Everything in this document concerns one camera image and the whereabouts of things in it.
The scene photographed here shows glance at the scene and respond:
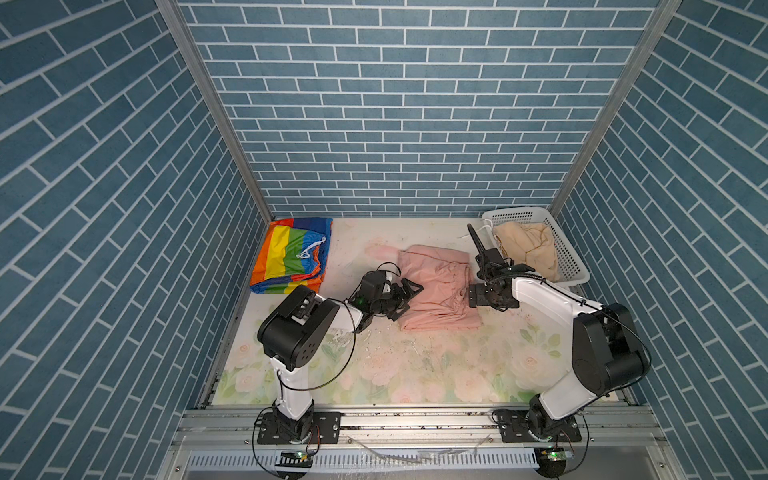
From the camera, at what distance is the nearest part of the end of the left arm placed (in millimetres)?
775

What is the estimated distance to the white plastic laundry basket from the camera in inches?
38.7

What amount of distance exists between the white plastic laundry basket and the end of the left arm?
0.38 m
